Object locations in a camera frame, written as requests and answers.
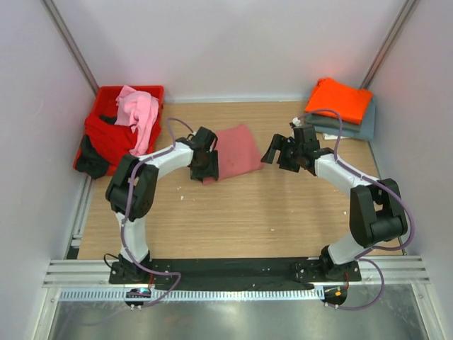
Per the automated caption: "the folded white t-shirt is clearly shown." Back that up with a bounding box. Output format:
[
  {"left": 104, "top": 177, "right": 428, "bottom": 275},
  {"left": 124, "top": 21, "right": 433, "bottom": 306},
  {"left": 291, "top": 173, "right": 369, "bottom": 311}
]
[{"left": 322, "top": 133, "right": 343, "bottom": 140}]

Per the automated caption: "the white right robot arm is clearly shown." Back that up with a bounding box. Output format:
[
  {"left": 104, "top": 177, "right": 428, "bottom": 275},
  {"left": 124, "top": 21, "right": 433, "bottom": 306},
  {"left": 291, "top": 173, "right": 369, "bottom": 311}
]
[{"left": 261, "top": 125, "right": 408, "bottom": 281}]

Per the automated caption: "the dusty rose t-shirt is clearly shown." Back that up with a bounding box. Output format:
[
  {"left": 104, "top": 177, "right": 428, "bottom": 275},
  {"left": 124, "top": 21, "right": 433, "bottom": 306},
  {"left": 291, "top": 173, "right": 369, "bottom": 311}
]
[{"left": 215, "top": 124, "right": 264, "bottom": 181}]

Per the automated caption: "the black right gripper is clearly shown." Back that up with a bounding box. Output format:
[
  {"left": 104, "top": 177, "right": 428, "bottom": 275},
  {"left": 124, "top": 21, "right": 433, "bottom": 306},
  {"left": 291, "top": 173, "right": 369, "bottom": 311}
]
[{"left": 261, "top": 134, "right": 303, "bottom": 173}]

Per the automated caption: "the folded blue-grey t-shirt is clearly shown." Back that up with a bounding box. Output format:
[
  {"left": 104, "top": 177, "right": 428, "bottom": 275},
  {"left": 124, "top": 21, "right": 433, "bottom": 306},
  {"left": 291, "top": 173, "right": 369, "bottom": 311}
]
[{"left": 312, "top": 99, "right": 376, "bottom": 141}]

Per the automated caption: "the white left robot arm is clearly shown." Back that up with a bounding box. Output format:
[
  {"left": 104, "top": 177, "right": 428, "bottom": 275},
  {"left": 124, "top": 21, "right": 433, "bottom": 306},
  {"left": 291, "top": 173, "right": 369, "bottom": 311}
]
[{"left": 105, "top": 127, "right": 219, "bottom": 284}]

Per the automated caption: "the light pink t-shirt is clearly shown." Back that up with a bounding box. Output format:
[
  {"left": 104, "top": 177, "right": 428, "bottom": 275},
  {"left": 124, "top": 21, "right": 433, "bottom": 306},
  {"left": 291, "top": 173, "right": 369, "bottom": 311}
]
[{"left": 115, "top": 85, "right": 161, "bottom": 157}]

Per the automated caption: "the slotted white cable duct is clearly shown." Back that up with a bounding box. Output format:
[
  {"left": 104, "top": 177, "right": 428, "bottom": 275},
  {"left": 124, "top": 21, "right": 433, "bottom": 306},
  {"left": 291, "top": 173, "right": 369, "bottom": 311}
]
[{"left": 59, "top": 287, "right": 324, "bottom": 302}]

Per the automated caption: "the folded orange t-shirt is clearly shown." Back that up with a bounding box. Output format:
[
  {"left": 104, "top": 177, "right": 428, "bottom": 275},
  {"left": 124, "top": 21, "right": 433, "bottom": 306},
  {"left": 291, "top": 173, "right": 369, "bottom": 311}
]
[{"left": 305, "top": 78, "right": 373, "bottom": 125}]

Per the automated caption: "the folded grey t-shirt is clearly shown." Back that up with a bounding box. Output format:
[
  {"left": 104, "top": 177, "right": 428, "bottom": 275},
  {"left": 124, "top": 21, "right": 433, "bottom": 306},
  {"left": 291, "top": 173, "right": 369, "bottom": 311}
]
[{"left": 305, "top": 113, "right": 361, "bottom": 132}]

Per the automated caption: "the aluminium frame rail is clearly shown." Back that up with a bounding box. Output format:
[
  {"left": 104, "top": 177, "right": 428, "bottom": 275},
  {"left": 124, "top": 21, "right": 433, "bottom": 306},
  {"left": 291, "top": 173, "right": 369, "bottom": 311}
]
[{"left": 40, "top": 0, "right": 99, "bottom": 95}]

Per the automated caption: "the red plastic bin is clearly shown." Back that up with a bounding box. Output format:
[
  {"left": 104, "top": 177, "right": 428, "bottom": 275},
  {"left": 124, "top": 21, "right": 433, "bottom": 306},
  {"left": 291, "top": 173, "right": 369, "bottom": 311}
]
[{"left": 73, "top": 84, "right": 166, "bottom": 177}]

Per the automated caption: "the red t-shirt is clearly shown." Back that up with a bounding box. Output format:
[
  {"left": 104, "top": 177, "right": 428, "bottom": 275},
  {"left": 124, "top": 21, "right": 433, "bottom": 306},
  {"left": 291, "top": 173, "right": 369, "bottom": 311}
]
[{"left": 84, "top": 114, "right": 138, "bottom": 176}]

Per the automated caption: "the black t-shirt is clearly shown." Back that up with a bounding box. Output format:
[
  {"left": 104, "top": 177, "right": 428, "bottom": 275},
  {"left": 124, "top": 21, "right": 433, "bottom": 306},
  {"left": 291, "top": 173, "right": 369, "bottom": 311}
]
[{"left": 74, "top": 135, "right": 114, "bottom": 179}]

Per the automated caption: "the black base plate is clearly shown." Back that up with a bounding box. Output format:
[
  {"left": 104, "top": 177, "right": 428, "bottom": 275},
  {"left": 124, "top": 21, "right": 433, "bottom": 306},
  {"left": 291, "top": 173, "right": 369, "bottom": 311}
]
[{"left": 109, "top": 257, "right": 362, "bottom": 292}]

